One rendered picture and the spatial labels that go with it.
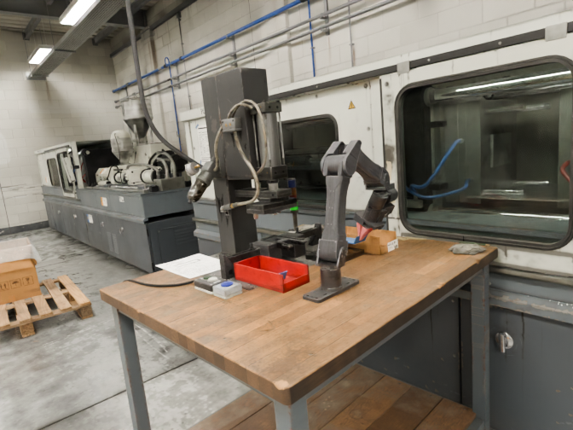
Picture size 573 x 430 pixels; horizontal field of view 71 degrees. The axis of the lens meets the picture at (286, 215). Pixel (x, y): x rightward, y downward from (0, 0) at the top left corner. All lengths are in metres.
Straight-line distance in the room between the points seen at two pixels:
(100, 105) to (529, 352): 10.27
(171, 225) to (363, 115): 3.10
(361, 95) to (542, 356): 1.32
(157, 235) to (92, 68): 7.04
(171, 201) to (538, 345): 3.77
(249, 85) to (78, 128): 9.32
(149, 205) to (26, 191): 6.19
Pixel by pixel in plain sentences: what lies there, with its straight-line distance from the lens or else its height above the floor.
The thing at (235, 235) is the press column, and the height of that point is 0.99.
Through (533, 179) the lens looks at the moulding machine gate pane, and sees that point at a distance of 1.66.
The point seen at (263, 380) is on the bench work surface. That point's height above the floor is 0.89.
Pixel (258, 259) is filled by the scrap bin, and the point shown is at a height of 0.94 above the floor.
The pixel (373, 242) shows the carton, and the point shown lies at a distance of 1.61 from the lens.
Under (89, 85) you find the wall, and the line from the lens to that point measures 11.01.
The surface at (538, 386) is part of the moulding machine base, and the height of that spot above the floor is 0.36.
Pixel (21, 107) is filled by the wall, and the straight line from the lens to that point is 10.63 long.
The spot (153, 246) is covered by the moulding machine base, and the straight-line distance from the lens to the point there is 4.64.
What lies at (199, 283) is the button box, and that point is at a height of 0.92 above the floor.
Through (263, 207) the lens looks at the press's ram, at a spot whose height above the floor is 1.13.
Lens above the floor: 1.35
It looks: 10 degrees down
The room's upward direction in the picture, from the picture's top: 5 degrees counter-clockwise
